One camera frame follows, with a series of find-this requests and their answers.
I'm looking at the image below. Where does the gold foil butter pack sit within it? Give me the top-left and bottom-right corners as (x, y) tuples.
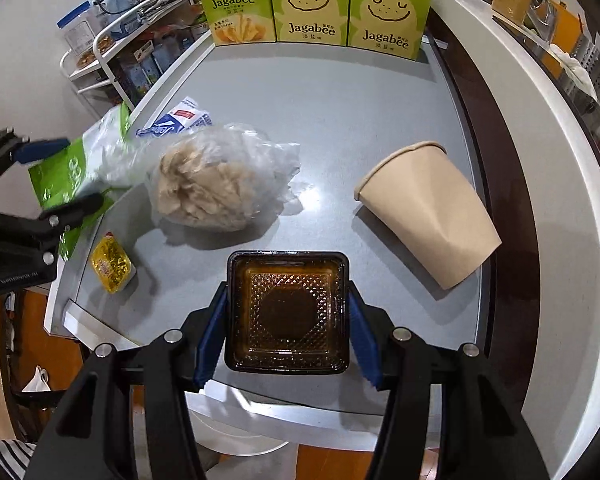
(90, 232), (136, 294)

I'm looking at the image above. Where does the green white snack bag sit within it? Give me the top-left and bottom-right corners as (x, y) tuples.
(28, 102), (146, 261)

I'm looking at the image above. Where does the blue white tissue pack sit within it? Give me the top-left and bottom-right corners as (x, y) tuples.
(135, 96), (212, 139)

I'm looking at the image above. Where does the clear bag of scraps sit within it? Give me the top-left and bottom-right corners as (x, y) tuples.
(145, 122), (301, 232)

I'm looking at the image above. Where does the black plastic food tray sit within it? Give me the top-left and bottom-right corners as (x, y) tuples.
(225, 250), (350, 375)

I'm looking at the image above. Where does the large kraft paper cup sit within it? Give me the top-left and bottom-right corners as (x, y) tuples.
(354, 141), (502, 289)

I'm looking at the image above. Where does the white round trash bin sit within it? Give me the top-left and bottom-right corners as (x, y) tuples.
(189, 411), (288, 457)

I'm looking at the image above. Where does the white metal storage rack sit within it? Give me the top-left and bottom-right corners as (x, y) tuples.
(59, 0), (206, 108)

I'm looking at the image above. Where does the grey trousers leg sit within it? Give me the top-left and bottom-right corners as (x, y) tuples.
(196, 444), (299, 480)

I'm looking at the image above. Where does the Jagabee box with fries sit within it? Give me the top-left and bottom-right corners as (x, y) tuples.
(200, 0), (276, 46)

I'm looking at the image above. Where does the middle Jagabee face box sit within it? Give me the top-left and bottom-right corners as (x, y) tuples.
(272, 0), (350, 46)

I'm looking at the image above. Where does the jagabee face box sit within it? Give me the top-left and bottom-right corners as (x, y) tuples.
(272, 0), (350, 46)
(347, 0), (431, 60)

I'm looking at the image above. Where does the right Jagabee face box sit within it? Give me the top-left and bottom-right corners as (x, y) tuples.
(347, 0), (431, 60)

